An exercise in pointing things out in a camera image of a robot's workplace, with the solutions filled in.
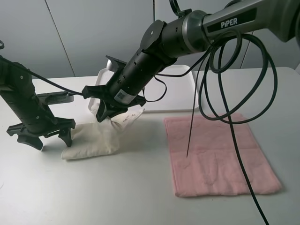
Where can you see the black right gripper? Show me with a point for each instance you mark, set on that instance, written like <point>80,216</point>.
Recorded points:
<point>108,106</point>

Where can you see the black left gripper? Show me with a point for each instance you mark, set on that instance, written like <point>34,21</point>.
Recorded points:
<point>29,134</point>

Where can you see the cream white towel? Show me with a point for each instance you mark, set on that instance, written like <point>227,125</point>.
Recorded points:
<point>99,138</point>

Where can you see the pink towel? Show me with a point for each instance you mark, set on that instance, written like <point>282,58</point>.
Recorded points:
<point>205,161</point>

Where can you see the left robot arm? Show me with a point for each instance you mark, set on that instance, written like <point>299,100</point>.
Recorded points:
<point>37,119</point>

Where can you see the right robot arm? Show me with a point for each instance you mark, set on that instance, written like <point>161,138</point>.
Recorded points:
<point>217,35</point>

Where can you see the white rectangular plastic tray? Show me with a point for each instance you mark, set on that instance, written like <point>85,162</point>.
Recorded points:
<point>178,98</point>

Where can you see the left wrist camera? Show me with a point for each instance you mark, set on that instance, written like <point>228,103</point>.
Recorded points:
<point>54,98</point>

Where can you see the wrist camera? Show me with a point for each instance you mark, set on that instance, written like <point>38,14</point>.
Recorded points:
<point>54,98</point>
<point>114,64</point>

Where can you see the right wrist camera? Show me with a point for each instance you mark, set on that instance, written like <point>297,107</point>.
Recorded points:
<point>114,64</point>

